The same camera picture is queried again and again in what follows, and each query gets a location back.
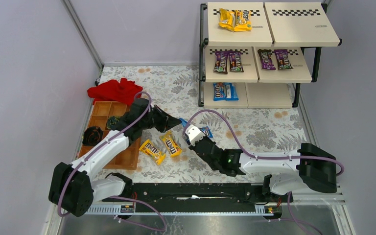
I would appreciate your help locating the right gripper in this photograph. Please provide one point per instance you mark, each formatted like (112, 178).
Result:
(198, 145)

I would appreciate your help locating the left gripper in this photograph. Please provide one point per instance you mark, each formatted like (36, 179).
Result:
(163, 118)

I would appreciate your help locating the blue M&M candy bag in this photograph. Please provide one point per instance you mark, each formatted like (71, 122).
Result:
(205, 130)

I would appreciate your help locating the blue white candy bag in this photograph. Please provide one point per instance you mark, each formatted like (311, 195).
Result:
(231, 94)

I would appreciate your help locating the purple candy bag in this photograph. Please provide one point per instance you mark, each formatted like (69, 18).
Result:
(265, 59)
(282, 59)

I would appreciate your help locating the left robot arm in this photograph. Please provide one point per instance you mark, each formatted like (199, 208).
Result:
(73, 186)

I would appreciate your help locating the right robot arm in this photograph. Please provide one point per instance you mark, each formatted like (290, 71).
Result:
(306, 167)

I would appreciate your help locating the yellow candy bag upright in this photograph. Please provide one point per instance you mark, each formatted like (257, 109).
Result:
(173, 147)

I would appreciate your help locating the yellow candy bag on mat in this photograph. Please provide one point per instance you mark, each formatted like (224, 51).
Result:
(152, 151)

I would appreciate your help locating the blue candy bag on shelf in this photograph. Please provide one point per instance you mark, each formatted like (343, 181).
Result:
(219, 92)

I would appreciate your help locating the brown candy bag left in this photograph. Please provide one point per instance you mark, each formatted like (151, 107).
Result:
(221, 62)

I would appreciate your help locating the brown candy bag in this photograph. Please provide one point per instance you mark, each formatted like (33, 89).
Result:
(235, 61)
(221, 62)

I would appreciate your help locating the brown candy bag right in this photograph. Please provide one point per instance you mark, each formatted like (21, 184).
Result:
(235, 61)

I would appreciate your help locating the three-tier shelf rack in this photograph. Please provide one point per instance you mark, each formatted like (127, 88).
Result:
(257, 54)

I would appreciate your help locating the yellow candy bag left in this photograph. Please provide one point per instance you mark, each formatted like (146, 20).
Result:
(227, 19)

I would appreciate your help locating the yellow candy bag right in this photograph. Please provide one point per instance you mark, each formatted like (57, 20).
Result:
(242, 21)

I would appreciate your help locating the floral table mat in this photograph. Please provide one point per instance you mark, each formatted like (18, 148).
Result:
(175, 90)

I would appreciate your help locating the red cloth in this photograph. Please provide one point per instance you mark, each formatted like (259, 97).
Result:
(123, 91)

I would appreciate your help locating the wooden compartment tray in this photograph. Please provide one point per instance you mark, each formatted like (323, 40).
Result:
(127, 159)

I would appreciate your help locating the black rolled sock green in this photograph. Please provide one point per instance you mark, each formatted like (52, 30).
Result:
(112, 121)

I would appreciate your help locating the black rolled sock orange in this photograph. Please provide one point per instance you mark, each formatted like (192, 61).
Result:
(92, 136)

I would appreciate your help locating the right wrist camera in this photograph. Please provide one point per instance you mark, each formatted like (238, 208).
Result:
(194, 134)

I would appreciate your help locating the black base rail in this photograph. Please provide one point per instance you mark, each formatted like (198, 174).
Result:
(191, 198)

